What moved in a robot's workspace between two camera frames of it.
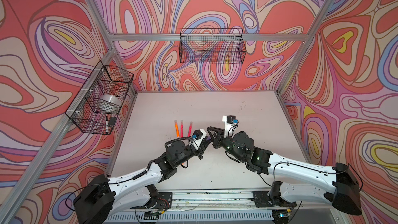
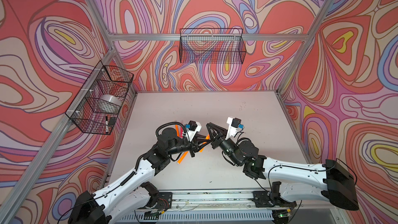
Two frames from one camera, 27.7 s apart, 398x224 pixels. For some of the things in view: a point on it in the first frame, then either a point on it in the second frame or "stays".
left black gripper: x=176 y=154 to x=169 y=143
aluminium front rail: x=224 y=200 stays
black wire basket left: x=95 y=109 stays
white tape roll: x=112 y=99 stays
